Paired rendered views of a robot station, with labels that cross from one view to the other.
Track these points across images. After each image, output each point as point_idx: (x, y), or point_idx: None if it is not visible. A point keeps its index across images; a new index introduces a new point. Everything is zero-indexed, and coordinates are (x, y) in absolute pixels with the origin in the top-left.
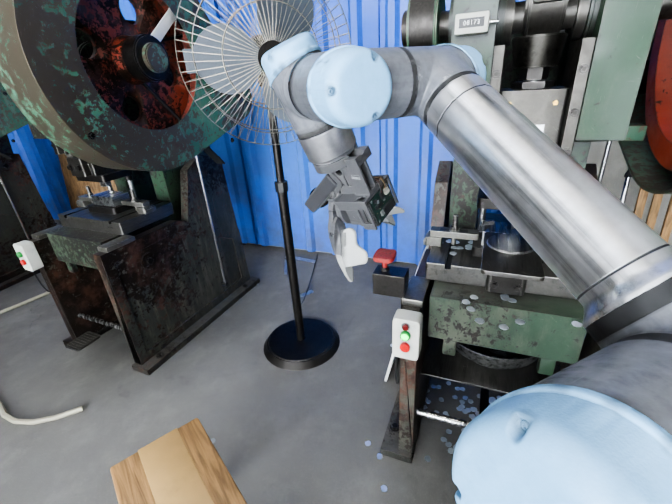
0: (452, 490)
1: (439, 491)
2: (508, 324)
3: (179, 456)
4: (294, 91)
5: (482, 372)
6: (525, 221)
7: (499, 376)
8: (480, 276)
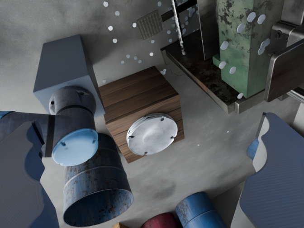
0: (136, 2)
1: None
2: (237, 49)
3: None
4: None
5: (212, 4)
6: None
7: (213, 16)
8: (293, 15)
